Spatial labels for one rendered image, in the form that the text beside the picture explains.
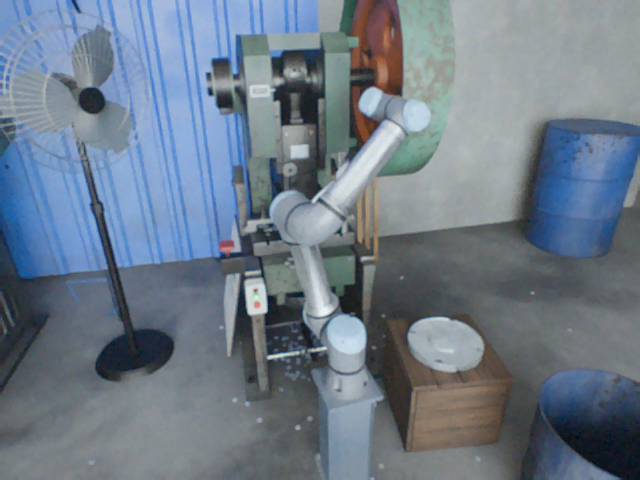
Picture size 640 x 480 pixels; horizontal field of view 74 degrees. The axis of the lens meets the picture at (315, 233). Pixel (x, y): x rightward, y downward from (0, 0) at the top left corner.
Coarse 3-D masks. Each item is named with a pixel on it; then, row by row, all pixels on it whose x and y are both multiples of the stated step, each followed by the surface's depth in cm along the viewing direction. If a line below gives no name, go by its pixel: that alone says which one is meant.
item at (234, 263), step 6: (234, 252) 171; (240, 252) 171; (222, 258) 167; (228, 258) 166; (234, 258) 166; (240, 258) 167; (222, 264) 166; (228, 264) 167; (234, 264) 167; (240, 264) 168; (222, 270) 167; (228, 270) 168; (234, 270) 168; (240, 270) 169; (246, 270) 169
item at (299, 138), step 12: (288, 120) 171; (300, 120) 171; (312, 120) 175; (288, 132) 168; (300, 132) 169; (312, 132) 170; (288, 144) 170; (300, 144) 171; (312, 144) 172; (288, 156) 172; (300, 156) 173; (312, 156) 174; (288, 168) 173; (300, 168) 175; (312, 168) 176; (288, 180) 176; (300, 180) 174; (312, 180) 175; (300, 192) 176
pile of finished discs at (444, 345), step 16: (432, 320) 181; (448, 320) 180; (416, 336) 172; (432, 336) 170; (448, 336) 170; (464, 336) 171; (480, 336) 170; (416, 352) 163; (432, 352) 163; (448, 352) 163; (464, 352) 162; (480, 352) 162; (432, 368) 159; (448, 368) 157; (464, 368) 157
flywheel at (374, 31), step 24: (360, 0) 178; (384, 0) 162; (360, 24) 185; (384, 24) 165; (360, 48) 194; (384, 48) 167; (384, 72) 167; (360, 96) 202; (360, 120) 201; (360, 144) 199
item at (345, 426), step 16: (320, 368) 146; (320, 384) 140; (320, 400) 144; (336, 400) 133; (352, 400) 133; (368, 400) 133; (320, 416) 148; (336, 416) 135; (352, 416) 136; (368, 416) 138; (320, 432) 152; (336, 432) 138; (352, 432) 139; (368, 432) 142; (320, 448) 156; (336, 448) 141; (352, 448) 142; (368, 448) 145; (320, 464) 160; (336, 464) 144; (352, 464) 146; (368, 464) 149
